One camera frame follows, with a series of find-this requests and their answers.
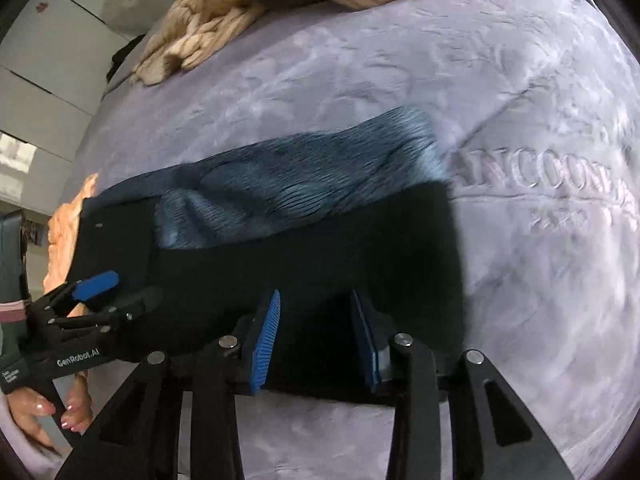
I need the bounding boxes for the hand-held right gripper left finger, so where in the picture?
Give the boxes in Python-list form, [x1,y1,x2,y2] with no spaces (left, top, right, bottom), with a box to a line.
[52,289,282,480]

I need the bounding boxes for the cream fluffy cloth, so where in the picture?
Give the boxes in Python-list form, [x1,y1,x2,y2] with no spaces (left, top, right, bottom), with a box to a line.
[41,172,101,317]

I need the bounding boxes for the person's left hand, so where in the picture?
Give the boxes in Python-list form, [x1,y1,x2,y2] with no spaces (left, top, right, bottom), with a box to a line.
[7,372,95,448]

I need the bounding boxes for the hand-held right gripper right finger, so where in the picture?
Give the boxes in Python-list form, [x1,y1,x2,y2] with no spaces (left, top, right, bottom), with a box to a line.
[350,290,576,480]

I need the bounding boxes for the dark cloth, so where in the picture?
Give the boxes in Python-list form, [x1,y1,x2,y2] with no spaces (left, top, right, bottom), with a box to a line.
[106,34,149,85]

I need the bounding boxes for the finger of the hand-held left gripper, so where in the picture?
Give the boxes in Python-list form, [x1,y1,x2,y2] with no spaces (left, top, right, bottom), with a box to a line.
[50,286,164,335]
[42,270,121,313]

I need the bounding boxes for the black pants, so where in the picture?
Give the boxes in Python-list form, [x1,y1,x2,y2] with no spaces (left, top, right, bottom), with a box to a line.
[67,105,469,407]

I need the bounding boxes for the dark green garment pink band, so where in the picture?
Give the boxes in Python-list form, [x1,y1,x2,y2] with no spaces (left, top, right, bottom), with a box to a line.
[0,210,32,326]

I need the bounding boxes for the white wardrobe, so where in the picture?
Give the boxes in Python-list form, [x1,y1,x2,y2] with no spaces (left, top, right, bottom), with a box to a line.
[0,0,223,203]

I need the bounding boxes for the lavender embossed blanket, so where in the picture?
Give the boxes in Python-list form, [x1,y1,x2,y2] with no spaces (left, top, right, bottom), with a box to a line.
[65,0,640,480]

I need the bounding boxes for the beige knitted blanket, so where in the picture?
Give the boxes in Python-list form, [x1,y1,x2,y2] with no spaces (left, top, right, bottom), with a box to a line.
[131,0,283,87]

